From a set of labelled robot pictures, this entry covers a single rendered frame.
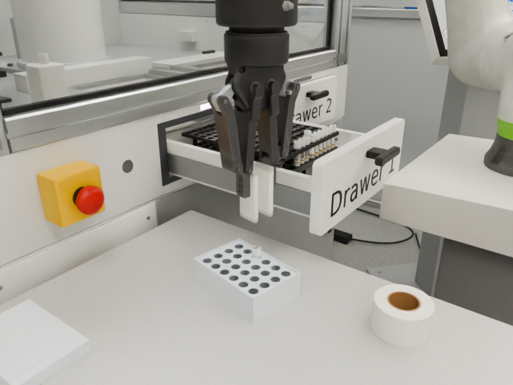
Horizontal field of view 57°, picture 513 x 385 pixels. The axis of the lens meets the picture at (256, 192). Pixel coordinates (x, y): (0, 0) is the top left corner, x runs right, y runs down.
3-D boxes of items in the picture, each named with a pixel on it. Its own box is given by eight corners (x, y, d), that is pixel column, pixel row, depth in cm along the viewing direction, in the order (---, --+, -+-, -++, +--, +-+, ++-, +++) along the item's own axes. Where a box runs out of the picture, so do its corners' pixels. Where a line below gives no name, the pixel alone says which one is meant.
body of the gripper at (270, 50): (261, 24, 59) (261, 98, 62) (206, 28, 53) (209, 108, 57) (306, 28, 53) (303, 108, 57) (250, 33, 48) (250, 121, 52)
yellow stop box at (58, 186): (109, 211, 68) (103, 166, 65) (65, 231, 63) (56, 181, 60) (88, 203, 71) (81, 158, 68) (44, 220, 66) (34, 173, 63)
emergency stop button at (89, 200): (108, 210, 65) (105, 183, 64) (84, 221, 62) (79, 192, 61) (95, 204, 67) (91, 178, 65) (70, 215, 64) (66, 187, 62)
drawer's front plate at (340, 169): (398, 176, 87) (405, 118, 82) (319, 237, 66) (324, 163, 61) (388, 174, 88) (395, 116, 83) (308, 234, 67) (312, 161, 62)
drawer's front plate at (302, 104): (335, 117, 126) (337, 75, 122) (273, 143, 105) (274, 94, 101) (329, 115, 127) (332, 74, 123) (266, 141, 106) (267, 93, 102)
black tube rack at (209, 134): (336, 164, 87) (339, 131, 85) (284, 195, 74) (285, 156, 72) (243, 143, 100) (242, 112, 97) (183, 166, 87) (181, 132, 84)
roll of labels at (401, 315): (443, 338, 55) (448, 311, 54) (395, 355, 53) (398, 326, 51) (404, 304, 61) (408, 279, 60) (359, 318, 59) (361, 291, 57)
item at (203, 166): (385, 169, 86) (389, 137, 84) (314, 221, 67) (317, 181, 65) (220, 131, 108) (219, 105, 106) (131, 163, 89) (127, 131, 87)
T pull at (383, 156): (400, 154, 74) (401, 146, 73) (381, 168, 68) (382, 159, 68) (379, 150, 76) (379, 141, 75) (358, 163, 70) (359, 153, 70)
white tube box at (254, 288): (299, 296, 63) (301, 272, 61) (253, 324, 58) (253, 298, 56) (240, 260, 71) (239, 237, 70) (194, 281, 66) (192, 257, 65)
